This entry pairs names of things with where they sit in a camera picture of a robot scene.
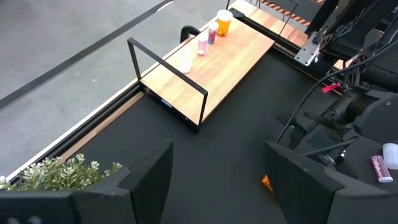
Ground wooden shelf with black frame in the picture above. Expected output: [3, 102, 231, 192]
[126, 0, 299, 134]

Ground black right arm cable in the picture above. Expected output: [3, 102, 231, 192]
[275, 39, 398, 144]

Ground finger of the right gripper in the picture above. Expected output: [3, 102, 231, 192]
[303, 136, 358, 170]
[276, 112, 307, 149]

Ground white small cap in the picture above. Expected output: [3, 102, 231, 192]
[178, 51, 193, 75]

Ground wide amber bottle white cap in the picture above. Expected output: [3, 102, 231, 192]
[216, 9, 234, 37]

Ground silver corner bracket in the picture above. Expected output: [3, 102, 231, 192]
[294, 30, 324, 67]

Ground black clamp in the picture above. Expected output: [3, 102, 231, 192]
[180, 24, 201, 44]

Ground amber pill bottle white cap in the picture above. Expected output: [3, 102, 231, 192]
[261, 174, 274, 194]

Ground green plant in black pot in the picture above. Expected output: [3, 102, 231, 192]
[0, 153, 124, 191]

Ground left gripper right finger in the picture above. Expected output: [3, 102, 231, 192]
[263, 141, 398, 224]

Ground black table mat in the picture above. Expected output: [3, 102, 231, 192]
[58, 46, 398, 224]

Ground red tag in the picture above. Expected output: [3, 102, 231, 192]
[322, 82, 342, 93]

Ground pink patterned bottle white cap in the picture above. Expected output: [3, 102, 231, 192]
[370, 154, 394, 184]

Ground small pink bottle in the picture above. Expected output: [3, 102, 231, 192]
[197, 33, 208, 57]

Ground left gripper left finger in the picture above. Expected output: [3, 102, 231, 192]
[0, 139, 174, 224]

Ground frosted white bottle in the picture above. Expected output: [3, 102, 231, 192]
[382, 142, 398, 170]

